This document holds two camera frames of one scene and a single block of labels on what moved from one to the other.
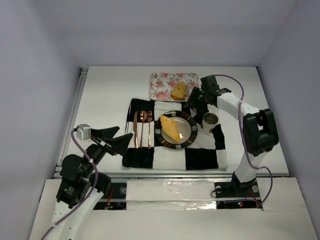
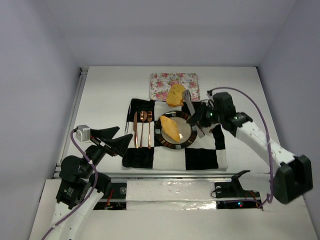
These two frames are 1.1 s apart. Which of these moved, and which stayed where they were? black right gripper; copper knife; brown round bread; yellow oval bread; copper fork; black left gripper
Moved: brown round bread; black right gripper
Stayed: yellow oval bread; copper fork; copper knife; black left gripper
